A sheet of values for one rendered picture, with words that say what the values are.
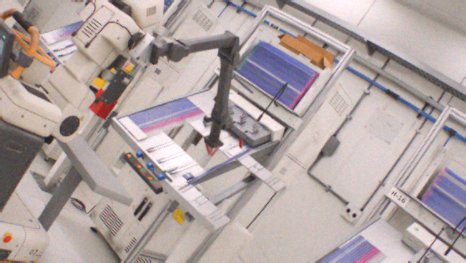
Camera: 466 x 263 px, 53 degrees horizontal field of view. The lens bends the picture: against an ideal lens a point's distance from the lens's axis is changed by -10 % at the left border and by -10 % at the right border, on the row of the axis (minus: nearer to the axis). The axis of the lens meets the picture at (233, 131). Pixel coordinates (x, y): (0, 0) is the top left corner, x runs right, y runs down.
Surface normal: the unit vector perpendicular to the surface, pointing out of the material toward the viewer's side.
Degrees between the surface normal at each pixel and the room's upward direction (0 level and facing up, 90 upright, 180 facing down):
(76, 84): 82
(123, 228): 90
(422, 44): 90
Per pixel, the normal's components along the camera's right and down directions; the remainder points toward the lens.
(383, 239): 0.08, -0.81
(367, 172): -0.51, -0.35
